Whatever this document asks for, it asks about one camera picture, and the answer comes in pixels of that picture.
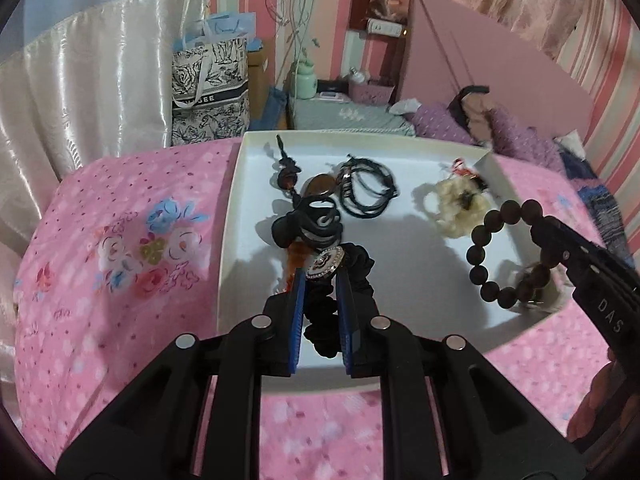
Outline white cardboard box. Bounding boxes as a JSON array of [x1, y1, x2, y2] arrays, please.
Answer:
[[217, 130, 583, 393]]

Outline small purple dotted pillow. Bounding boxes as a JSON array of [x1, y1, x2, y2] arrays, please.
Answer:
[[411, 101, 473, 141]]

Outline black scrunchie with rhinestone charm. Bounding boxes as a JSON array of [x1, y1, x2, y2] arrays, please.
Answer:
[[300, 241, 383, 358]]

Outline dark knitted blanket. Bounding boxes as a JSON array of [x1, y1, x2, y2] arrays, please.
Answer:
[[560, 147, 633, 261]]

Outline pink headboard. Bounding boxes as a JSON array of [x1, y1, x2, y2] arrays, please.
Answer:
[[400, 0, 596, 161]]

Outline plush doll with black headband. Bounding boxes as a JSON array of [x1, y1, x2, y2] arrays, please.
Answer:
[[446, 85, 501, 143]]

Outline pink woven basket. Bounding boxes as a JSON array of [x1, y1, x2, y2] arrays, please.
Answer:
[[348, 80, 395, 106]]

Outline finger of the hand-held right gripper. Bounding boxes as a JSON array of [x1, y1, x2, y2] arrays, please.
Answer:
[[530, 215, 640, 291]]

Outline brown cardboard box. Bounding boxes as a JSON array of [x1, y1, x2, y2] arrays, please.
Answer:
[[247, 40, 273, 128]]

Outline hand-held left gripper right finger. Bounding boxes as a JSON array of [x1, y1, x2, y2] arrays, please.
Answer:
[[336, 267, 587, 480]]

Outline cream satin curtain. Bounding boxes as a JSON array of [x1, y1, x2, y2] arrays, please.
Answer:
[[0, 0, 213, 261]]

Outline white charging cables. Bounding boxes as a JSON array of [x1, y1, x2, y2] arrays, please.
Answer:
[[267, 0, 321, 81]]

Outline pink floral blanket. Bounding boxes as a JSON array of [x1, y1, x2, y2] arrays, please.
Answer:
[[12, 137, 640, 480]]

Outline green jar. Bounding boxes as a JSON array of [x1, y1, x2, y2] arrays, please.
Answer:
[[295, 59, 318, 98]]

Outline black cord necklace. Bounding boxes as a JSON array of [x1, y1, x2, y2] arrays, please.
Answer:
[[330, 156, 401, 218]]

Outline dark wooden bead bracelet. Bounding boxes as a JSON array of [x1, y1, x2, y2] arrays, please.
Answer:
[[466, 199, 551, 306]]

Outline brown bead hair tie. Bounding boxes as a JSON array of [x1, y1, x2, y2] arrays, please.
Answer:
[[264, 135, 303, 196]]

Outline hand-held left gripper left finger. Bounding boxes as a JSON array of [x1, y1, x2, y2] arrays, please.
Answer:
[[55, 267, 307, 480]]

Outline cream fluffy flower scrunchie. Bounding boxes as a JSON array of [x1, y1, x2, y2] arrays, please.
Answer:
[[412, 177, 488, 238]]

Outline brown stone pendant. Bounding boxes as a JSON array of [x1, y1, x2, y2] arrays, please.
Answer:
[[305, 174, 337, 198]]

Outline person's right hand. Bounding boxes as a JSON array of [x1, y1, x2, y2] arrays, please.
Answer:
[[567, 347, 640, 443]]

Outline grey bedside table cover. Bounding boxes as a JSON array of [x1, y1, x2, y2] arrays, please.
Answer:
[[289, 95, 417, 137]]

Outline black hair clip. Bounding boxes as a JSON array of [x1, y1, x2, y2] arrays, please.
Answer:
[[270, 195, 346, 251]]

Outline light blue gift bag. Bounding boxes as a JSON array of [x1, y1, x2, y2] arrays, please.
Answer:
[[182, 10, 257, 51]]

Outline red charm bracelet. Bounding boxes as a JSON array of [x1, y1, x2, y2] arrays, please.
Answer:
[[450, 157, 488, 191]]

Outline white pillow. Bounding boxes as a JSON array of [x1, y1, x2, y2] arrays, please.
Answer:
[[557, 130, 588, 153]]

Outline large purple dotted pillow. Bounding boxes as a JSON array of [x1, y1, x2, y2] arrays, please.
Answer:
[[487, 107, 568, 173]]

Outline black and white floral tote bag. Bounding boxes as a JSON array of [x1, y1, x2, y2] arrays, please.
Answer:
[[171, 37, 251, 147]]

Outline blue denim cloth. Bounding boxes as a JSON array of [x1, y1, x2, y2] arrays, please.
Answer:
[[250, 86, 290, 132]]

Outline white power strip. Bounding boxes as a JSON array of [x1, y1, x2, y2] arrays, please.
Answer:
[[367, 17, 405, 36]]

